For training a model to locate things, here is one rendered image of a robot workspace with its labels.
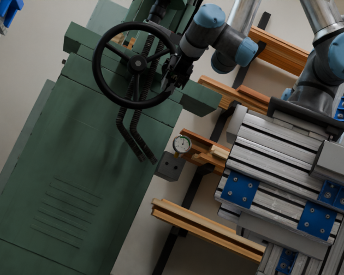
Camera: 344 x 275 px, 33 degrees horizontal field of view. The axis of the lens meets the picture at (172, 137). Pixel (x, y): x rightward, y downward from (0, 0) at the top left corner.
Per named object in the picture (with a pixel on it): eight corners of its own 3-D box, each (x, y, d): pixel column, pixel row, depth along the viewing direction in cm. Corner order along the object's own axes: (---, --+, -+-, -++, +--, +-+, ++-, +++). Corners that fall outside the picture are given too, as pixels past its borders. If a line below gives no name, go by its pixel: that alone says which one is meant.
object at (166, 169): (156, 171, 198) (166, 150, 200) (150, 173, 210) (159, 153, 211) (178, 181, 199) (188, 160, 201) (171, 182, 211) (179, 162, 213)
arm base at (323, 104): (325, 135, 177) (336, 106, 179) (333, 122, 163) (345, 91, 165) (278, 118, 180) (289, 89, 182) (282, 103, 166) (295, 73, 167)
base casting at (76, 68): (58, 73, 198) (70, 50, 200) (55, 101, 254) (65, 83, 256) (175, 129, 205) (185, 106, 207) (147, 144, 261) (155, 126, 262)
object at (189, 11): (175, 33, 244) (188, 3, 247) (170, 39, 253) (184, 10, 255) (193, 42, 245) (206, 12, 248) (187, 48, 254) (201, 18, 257)
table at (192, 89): (64, 27, 191) (71, 11, 192) (61, 50, 221) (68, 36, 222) (225, 106, 200) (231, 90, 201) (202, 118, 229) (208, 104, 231)
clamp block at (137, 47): (130, 49, 195) (141, 27, 196) (125, 59, 208) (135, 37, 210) (169, 69, 197) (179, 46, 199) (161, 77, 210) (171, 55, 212)
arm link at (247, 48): (253, 53, 166) (220, 32, 166) (264, 41, 155) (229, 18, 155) (238, 75, 165) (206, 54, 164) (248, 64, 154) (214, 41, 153)
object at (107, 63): (76, 53, 200) (81, 43, 201) (73, 67, 221) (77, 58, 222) (179, 103, 206) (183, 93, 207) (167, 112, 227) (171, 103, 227)
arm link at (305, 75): (326, 102, 179) (340, 64, 182) (344, 93, 166) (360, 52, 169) (291, 87, 179) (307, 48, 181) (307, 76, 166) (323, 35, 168)
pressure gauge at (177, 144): (168, 153, 197) (178, 131, 198) (166, 154, 201) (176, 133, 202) (185, 161, 198) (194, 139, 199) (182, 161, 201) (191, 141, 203)
